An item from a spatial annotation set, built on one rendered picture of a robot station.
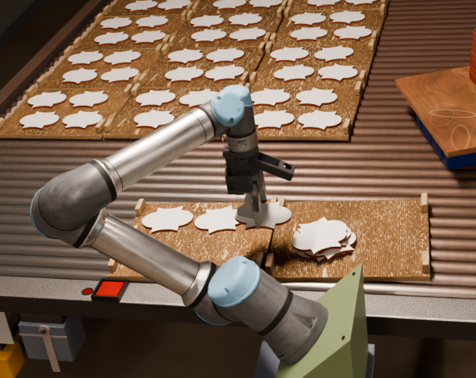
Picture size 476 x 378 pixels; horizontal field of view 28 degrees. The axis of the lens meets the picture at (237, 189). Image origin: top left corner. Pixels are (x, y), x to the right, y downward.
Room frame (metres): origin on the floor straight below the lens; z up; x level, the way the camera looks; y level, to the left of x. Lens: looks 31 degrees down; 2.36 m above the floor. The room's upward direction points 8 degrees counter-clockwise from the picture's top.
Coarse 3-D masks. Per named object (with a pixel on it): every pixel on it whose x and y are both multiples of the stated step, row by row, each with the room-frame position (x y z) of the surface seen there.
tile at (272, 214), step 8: (264, 208) 2.03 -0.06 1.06; (272, 208) 2.03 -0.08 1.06; (280, 208) 2.02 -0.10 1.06; (240, 216) 2.01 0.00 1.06; (264, 216) 2.00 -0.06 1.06; (272, 216) 1.99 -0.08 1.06; (280, 216) 1.99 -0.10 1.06; (288, 216) 1.99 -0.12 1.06; (248, 224) 1.97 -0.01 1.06; (264, 224) 1.96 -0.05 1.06; (272, 224) 1.96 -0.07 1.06; (280, 224) 1.96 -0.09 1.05
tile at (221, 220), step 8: (224, 208) 2.24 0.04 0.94; (200, 216) 2.22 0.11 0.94; (208, 216) 2.22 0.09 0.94; (216, 216) 2.21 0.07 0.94; (224, 216) 2.20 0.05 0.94; (232, 216) 2.20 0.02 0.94; (200, 224) 2.18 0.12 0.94; (208, 224) 2.17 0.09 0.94; (216, 224) 2.17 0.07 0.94; (224, 224) 2.16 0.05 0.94; (232, 224) 2.16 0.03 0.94; (240, 224) 2.16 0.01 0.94
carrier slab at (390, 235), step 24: (312, 216) 2.15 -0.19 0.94; (336, 216) 2.13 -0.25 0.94; (360, 216) 2.12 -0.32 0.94; (384, 216) 2.10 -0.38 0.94; (408, 216) 2.08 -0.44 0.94; (288, 240) 2.05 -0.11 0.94; (360, 240) 2.01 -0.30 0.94; (384, 240) 1.99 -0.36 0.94; (408, 240) 1.97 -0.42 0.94; (288, 264) 1.95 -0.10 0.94; (312, 264) 1.93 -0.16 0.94; (336, 264) 1.92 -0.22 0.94; (384, 264) 1.89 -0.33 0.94; (408, 264) 1.87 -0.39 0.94
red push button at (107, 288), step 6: (108, 282) 2.00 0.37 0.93; (114, 282) 1.99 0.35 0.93; (120, 282) 1.99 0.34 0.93; (102, 288) 1.97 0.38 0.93; (108, 288) 1.97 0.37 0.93; (114, 288) 1.97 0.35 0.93; (120, 288) 1.96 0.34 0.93; (96, 294) 1.95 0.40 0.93; (102, 294) 1.95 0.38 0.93; (108, 294) 1.94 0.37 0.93; (114, 294) 1.94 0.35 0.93
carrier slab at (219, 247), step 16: (144, 208) 2.32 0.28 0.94; (192, 208) 2.28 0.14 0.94; (208, 208) 2.27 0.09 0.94; (192, 224) 2.20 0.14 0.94; (160, 240) 2.14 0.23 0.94; (176, 240) 2.13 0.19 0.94; (192, 240) 2.12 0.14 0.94; (208, 240) 2.11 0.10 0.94; (224, 240) 2.10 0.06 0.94; (240, 240) 2.09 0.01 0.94; (256, 240) 2.08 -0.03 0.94; (192, 256) 2.04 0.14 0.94; (208, 256) 2.03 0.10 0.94; (224, 256) 2.02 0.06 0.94; (112, 272) 2.03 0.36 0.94; (128, 272) 2.02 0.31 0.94
